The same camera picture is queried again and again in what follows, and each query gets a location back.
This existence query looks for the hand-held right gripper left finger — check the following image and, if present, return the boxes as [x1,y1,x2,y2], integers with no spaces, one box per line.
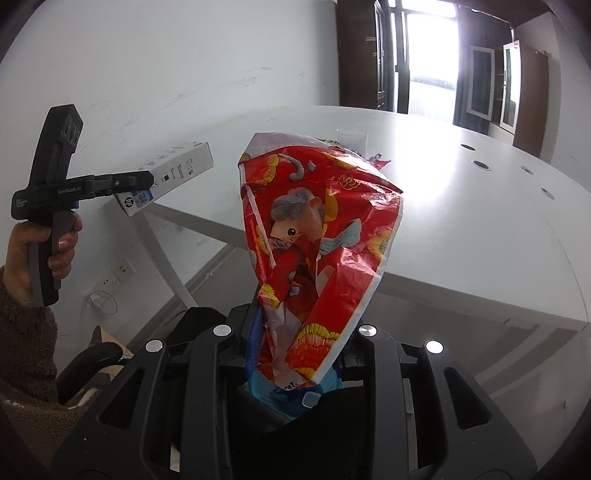
[50,302,262,480]

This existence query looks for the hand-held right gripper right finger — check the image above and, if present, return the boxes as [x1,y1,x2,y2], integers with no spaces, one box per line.
[341,323,540,480]

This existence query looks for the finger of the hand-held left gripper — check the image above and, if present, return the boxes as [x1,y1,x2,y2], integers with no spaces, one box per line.
[91,170,156,200]

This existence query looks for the blue plastic basket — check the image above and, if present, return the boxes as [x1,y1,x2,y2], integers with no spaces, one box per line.
[247,371,345,418]

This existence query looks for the white cardboard box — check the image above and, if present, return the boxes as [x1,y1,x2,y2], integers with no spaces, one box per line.
[115,141,214,217]

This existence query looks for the red printed snack bag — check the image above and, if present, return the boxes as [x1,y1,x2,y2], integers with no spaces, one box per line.
[238,131,406,393]

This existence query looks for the person's left forearm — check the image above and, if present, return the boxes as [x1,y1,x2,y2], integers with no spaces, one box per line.
[0,265,61,407]

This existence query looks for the person's left hand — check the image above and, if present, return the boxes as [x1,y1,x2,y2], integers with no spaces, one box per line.
[4,215,85,304]

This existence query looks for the black pants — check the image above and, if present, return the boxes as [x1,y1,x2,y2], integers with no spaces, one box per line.
[164,307,416,480]

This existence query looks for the white table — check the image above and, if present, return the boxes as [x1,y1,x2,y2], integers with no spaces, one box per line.
[134,105,591,333]

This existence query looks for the black chair armrest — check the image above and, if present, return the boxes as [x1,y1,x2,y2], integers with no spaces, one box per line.
[55,342,125,407]

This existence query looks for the clear plastic cup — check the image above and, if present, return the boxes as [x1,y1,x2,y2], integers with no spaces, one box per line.
[337,129,369,156]

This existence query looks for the dark wooden cabinet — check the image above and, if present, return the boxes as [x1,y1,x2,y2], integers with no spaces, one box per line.
[336,0,399,112]

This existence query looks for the brown wooden panel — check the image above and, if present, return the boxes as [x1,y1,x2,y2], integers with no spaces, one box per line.
[512,45,551,158]

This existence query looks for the white glass-door cabinet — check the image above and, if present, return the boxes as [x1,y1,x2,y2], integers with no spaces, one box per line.
[465,41,523,136]

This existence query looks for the bright window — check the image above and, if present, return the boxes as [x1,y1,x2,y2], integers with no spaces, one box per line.
[398,0,462,123]

